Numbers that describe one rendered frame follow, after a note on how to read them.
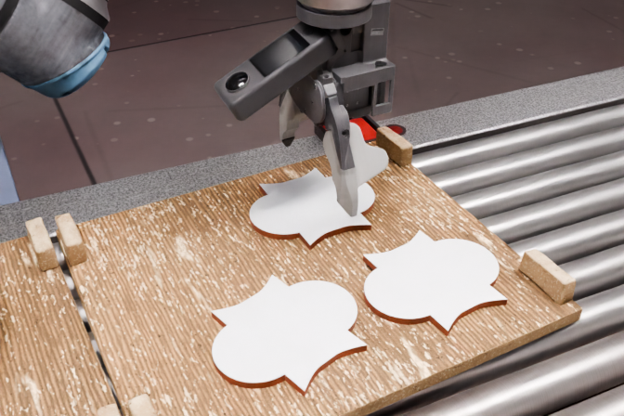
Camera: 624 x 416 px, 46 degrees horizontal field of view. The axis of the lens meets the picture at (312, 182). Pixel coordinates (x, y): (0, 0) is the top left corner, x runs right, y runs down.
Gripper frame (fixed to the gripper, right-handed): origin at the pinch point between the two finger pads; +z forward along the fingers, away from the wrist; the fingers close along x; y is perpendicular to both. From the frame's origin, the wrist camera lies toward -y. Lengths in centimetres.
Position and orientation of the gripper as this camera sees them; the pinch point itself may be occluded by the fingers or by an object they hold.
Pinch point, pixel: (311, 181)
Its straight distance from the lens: 78.8
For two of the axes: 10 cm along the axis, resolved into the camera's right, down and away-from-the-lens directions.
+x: -4.7, -5.2, 7.2
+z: -0.1, 8.2, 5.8
